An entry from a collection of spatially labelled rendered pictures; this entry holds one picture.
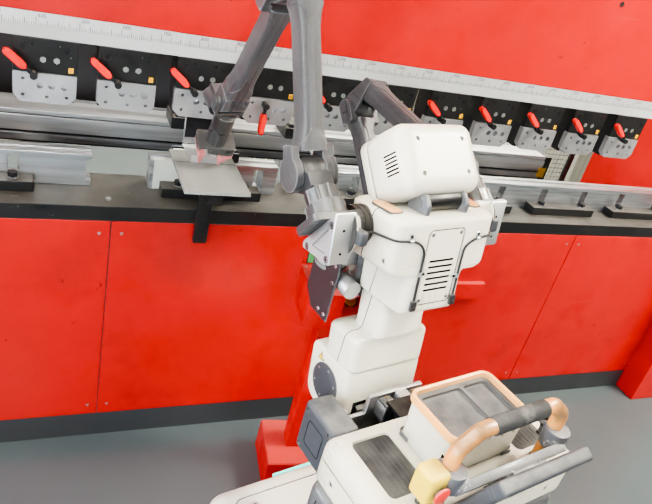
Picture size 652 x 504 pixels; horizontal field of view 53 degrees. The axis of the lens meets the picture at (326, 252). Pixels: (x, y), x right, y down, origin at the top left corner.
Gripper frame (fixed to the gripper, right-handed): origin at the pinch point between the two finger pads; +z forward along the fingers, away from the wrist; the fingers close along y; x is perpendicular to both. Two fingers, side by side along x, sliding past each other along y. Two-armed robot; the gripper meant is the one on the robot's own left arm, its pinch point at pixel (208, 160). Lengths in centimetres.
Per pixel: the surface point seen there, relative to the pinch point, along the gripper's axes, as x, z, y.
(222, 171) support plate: 4.1, -0.6, -3.4
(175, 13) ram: -23.0, -30.0, 12.9
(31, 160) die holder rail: -4.0, 10.7, 45.8
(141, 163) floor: -147, 188, -20
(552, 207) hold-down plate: 3, 9, -135
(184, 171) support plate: 5.4, -1.1, 7.6
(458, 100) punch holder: -16, -20, -80
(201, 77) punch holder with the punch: -15.7, -16.1, 3.9
